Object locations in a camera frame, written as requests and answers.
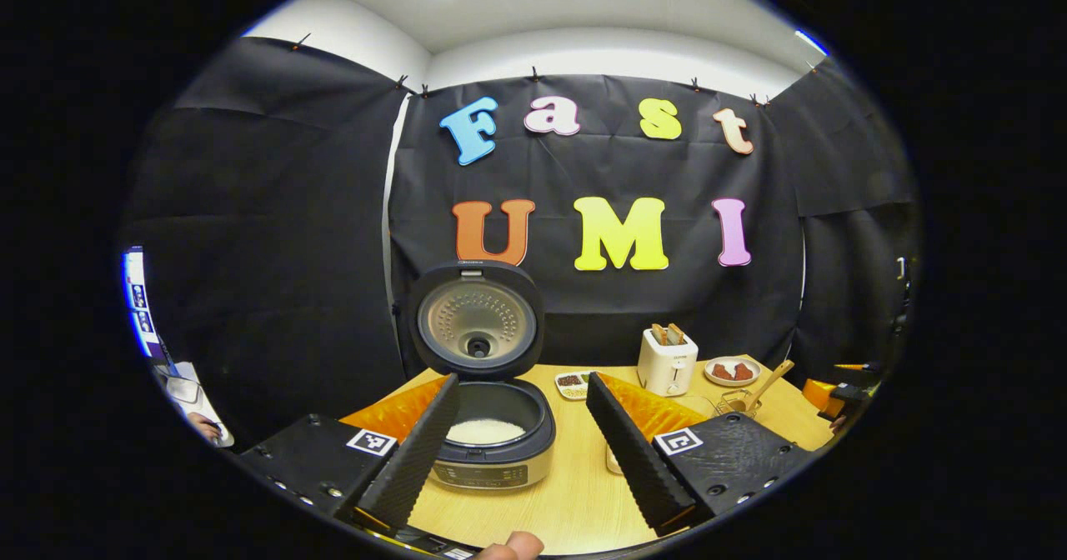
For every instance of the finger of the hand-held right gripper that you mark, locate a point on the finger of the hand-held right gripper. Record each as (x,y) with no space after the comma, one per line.
(821,397)

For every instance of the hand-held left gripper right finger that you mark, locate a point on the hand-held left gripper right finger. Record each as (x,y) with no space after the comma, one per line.
(633,460)

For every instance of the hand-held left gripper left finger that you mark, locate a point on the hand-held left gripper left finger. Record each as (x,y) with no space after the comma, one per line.
(417,460)

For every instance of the clear rice container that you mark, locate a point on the clear rice container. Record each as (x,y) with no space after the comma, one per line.
(613,458)

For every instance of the wooden spoon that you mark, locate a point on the wooden spoon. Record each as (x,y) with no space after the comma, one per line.
(771,379)

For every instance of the dark grey rice cooker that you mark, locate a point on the dark grey rice cooker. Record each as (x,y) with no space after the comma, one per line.
(479,318)

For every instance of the red meat slice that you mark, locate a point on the red meat slice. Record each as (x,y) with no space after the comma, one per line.
(743,372)
(723,372)

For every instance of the white plate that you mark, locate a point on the white plate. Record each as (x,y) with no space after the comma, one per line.
(732,383)

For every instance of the white toaster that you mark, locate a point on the white toaster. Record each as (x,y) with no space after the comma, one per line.
(667,372)

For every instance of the divided white bean dish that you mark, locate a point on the divided white bean dish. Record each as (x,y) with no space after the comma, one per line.
(571,385)

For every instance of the brown toast slice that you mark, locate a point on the brown toast slice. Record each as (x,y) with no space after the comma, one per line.
(658,335)
(676,334)

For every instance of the black backdrop cloth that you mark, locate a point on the black backdrop cloth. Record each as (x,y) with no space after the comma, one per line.
(275,252)

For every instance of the small ceiling light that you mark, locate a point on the small ceiling light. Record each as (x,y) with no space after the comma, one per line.
(810,42)

